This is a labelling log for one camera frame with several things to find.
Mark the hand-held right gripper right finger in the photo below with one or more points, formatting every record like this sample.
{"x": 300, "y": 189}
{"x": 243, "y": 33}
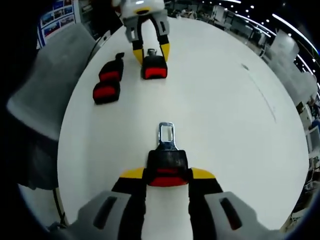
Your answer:
{"x": 212, "y": 212}

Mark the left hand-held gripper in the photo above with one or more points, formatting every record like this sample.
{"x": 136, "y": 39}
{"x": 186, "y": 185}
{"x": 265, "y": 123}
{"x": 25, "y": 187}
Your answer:
{"x": 140, "y": 6}

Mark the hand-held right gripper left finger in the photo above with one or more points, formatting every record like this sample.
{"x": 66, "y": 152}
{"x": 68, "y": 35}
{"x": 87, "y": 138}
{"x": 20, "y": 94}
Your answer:
{"x": 125, "y": 212}

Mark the black seat belt buckle red button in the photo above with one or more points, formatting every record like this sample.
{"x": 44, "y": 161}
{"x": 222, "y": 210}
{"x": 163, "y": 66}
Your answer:
{"x": 111, "y": 71}
{"x": 154, "y": 66}
{"x": 107, "y": 92}

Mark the metal seat belt tongue extender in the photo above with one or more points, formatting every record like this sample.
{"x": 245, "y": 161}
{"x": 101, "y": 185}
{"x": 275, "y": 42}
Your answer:
{"x": 167, "y": 162}

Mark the poster board with photos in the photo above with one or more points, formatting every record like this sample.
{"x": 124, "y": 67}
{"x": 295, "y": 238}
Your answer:
{"x": 56, "y": 22}

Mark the grey chair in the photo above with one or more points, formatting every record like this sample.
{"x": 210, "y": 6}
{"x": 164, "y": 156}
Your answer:
{"x": 50, "y": 80}

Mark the white partition board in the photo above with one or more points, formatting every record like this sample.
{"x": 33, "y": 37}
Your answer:
{"x": 285, "y": 46}

